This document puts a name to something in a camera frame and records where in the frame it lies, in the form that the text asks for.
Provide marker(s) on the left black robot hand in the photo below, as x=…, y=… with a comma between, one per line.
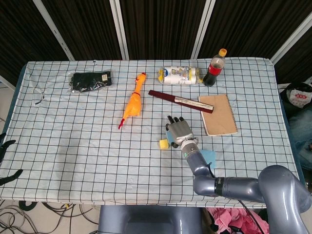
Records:
x=3, y=146

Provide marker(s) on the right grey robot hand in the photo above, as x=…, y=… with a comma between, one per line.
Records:
x=179, y=131

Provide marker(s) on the light blue foam block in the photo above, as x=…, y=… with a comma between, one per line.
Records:
x=169, y=136

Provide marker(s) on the yellow foam cube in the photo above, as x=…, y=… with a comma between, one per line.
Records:
x=164, y=144

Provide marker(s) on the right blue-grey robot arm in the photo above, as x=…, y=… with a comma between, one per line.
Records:
x=243, y=186

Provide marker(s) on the dark red folded fan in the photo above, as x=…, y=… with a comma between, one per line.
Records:
x=170, y=96

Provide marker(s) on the large blue foam block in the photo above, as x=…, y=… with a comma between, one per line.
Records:
x=210, y=156

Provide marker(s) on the brown spiral notebook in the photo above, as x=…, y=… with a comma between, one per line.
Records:
x=219, y=119

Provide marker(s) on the orange rubber chicken toy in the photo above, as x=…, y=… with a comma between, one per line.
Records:
x=133, y=104

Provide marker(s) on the white cups in plastic pack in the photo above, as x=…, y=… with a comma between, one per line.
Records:
x=179, y=75

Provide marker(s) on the cola bottle with red label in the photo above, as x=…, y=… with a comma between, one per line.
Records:
x=214, y=70

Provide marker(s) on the checkered light blue tablecloth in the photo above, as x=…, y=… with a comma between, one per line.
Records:
x=85, y=146

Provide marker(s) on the blue-grey robot torso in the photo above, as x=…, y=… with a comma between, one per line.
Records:
x=146, y=219

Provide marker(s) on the pink cloth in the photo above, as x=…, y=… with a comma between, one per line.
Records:
x=229, y=219

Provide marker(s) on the black gloves in plastic bag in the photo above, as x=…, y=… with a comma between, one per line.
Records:
x=90, y=79

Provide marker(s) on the person in blue jeans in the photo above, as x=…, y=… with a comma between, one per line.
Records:
x=302, y=122

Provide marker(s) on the white bag with red print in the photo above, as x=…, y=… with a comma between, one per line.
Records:
x=298, y=96

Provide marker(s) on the white partition frame post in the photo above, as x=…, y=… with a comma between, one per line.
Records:
x=54, y=29
x=290, y=36
x=6, y=81
x=119, y=29
x=203, y=26

